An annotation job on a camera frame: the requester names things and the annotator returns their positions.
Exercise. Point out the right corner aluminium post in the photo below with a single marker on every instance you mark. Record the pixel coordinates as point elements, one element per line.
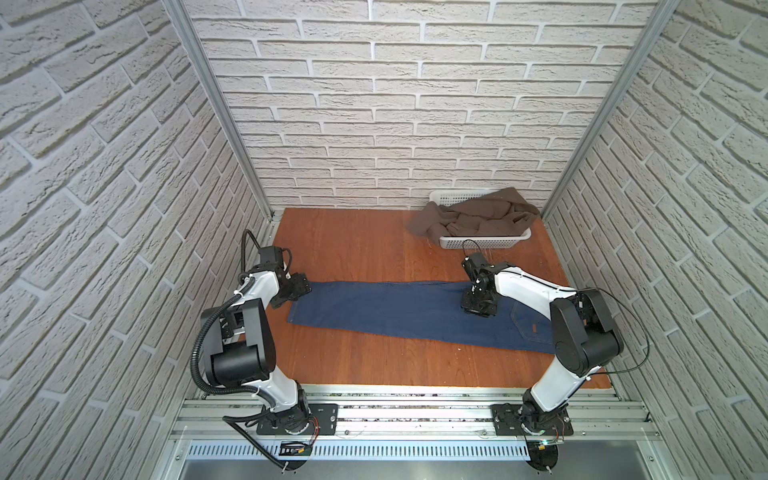
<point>657,22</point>

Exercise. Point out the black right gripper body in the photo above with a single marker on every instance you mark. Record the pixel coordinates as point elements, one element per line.
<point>473,301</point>

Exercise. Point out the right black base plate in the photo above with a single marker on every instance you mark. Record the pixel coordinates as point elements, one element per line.
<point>528,420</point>

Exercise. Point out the brown trousers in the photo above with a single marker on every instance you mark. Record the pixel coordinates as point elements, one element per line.
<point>502,213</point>

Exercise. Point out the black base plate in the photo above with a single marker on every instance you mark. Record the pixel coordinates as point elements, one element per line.
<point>301,421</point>
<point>528,420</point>

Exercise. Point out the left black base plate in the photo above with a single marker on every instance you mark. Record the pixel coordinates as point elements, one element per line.
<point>301,421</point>

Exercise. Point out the corner aluminium post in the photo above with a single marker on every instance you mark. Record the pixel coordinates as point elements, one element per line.
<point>657,22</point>
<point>191,42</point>

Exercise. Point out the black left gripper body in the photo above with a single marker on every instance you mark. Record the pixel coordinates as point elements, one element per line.
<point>299,284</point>

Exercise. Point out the aluminium mounting rail frame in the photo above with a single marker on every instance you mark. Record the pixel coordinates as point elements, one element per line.
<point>398,432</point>

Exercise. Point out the white plastic laundry basket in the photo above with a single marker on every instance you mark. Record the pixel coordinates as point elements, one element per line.
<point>452,196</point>

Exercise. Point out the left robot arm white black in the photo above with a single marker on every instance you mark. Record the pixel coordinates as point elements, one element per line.
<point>234,351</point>

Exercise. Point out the blue denim jeans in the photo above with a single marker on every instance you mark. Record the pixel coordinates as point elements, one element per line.
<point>421,310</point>

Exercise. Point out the left corner aluminium post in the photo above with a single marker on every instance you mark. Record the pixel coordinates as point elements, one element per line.
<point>191,42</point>

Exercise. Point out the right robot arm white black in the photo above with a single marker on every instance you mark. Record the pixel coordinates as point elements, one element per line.
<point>585,336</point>

